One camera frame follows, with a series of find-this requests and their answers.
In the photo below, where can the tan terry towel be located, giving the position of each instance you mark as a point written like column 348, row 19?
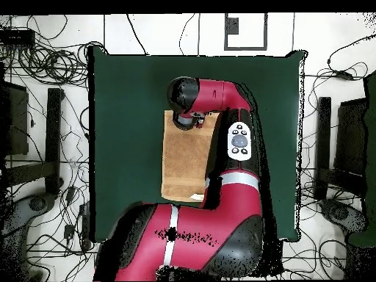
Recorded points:
column 183, row 161

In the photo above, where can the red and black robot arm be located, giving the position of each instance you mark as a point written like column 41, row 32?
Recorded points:
column 211, row 229

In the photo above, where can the dark green table cloth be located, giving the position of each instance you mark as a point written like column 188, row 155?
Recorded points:
column 132, row 88

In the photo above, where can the small gray square box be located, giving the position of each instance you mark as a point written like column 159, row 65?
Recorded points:
column 232, row 26

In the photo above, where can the black T-shaped stand base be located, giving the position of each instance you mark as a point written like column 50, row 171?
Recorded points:
column 323, row 132
column 54, row 132

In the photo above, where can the small black power adapter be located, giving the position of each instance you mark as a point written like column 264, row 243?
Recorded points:
column 70, row 194
column 69, row 230

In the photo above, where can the black rectangular box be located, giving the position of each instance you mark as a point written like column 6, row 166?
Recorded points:
column 351, row 135
column 17, row 117

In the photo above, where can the black power strip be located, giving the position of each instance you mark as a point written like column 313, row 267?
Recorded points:
column 17, row 36
column 85, row 223

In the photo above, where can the gray stand base black knob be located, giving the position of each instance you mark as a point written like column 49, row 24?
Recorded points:
column 340, row 213
column 20, row 214

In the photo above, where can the dark green fabric sheet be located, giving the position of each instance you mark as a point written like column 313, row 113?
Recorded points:
column 371, row 147

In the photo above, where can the gray square frame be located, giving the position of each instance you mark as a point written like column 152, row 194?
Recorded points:
column 245, row 48

